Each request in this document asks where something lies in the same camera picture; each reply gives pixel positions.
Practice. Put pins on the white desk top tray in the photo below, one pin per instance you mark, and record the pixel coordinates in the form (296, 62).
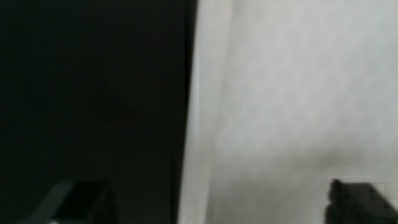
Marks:
(294, 108)

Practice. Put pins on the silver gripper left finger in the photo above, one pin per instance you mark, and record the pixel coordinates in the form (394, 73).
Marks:
(77, 204)

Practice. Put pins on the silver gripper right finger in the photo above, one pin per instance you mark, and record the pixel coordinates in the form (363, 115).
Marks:
(358, 205)

